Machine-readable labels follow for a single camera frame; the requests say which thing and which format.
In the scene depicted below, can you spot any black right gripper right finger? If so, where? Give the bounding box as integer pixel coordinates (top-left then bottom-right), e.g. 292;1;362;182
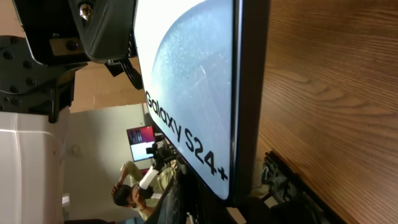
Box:
248;151;345;224

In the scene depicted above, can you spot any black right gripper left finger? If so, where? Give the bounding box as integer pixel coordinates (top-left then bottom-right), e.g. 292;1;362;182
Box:
145;163;236;224

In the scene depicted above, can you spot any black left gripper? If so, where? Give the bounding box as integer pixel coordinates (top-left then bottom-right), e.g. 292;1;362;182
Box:
1;0;143;123

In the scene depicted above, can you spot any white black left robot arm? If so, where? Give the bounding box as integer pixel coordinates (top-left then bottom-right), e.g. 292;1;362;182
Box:
1;0;143;223

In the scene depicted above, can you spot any person in beige shirt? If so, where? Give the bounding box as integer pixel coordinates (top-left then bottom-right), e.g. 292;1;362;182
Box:
111;161;175;221

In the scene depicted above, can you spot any red white computer monitor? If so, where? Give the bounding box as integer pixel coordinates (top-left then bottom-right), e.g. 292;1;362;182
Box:
127;126;155;162

